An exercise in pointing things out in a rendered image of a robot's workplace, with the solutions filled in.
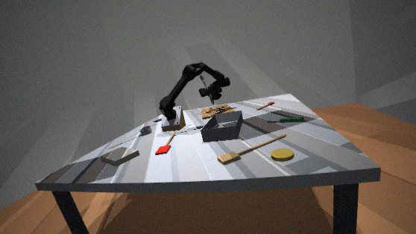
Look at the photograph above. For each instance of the yellow flat round disc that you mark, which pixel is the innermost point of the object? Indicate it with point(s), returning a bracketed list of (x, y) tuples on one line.
[(282, 154)]

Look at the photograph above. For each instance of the red spatula with wooden handle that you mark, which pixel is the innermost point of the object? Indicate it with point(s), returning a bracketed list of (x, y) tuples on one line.
[(164, 149)]

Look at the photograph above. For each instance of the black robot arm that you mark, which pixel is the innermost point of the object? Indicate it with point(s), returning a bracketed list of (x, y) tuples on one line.
[(189, 73)]

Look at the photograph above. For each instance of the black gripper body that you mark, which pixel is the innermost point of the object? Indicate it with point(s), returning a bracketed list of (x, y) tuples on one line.
[(204, 92)]

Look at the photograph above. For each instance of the tan flat spatula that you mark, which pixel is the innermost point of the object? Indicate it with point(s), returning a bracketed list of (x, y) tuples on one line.
[(224, 159)]

